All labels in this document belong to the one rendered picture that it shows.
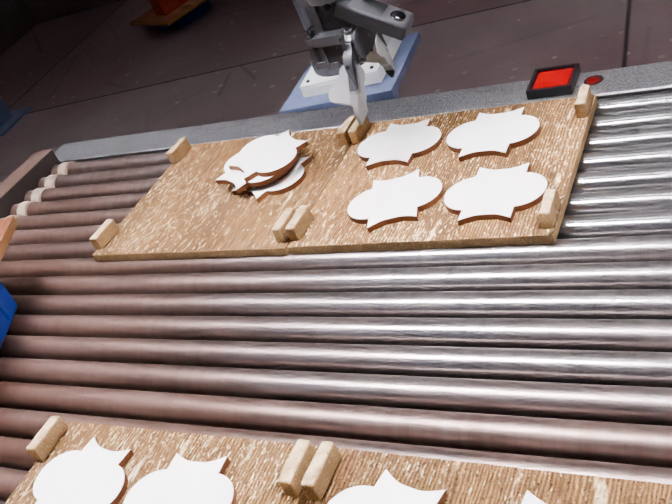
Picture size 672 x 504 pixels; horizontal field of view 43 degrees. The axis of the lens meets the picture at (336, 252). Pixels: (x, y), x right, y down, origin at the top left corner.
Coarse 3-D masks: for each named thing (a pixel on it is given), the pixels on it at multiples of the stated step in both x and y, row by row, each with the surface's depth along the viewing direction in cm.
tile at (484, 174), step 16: (480, 176) 124; (496, 176) 123; (512, 176) 122; (528, 176) 120; (448, 192) 124; (464, 192) 123; (480, 192) 121; (496, 192) 120; (512, 192) 118; (528, 192) 117; (544, 192) 116; (448, 208) 122; (464, 208) 119; (480, 208) 118; (496, 208) 117; (512, 208) 115; (528, 208) 116
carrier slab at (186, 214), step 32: (192, 160) 168; (224, 160) 162; (320, 160) 148; (160, 192) 161; (192, 192) 156; (224, 192) 152; (288, 192) 143; (320, 192) 140; (128, 224) 155; (160, 224) 151; (192, 224) 147; (224, 224) 143; (256, 224) 139; (96, 256) 151; (128, 256) 147; (160, 256) 144; (192, 256) 140; (224, 256) 137
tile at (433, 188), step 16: (416, 176) 131; (368, 192) 132; (384, 192) 130; (400, 192) 129; (416, 192) 127; (432, 192) 126; (352, 208) 130; (368, 208) 128; (384, 208) 127; (400, 208) 125; (416, 208) 124; (368, 224) 125; (384, 224) 125
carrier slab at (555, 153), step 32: (384, 128) 149; (448, 128) 141; (544, 128) 131; (576, 128) 127; (352, 160) 144; (416, 160) 137; (448, 160) 133; (480, 160) 130; (512, 160) 127; (544, 160) 124; (576, 160) 121; (352, 192) 136; (320, 224) 132; (352, 224) 129; (416, 224) 122; (448, 224) 120; (480, 224) 117; (512, 224) 114
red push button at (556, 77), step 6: (540, 72) 147; (546, 72) 146; (552, 72) 145; (558, 72) 144; (564, 72) 144; (570, 72) 143; (540, 78) 145; (546, 78) 144; (552, 78) 143; (558, 78) 143; (564, 78) 142; (534, 84) 144; (540, 84) 143; (546, 84) 143; (552, 84) 142; (558, 84) 141; (564, 84) 140
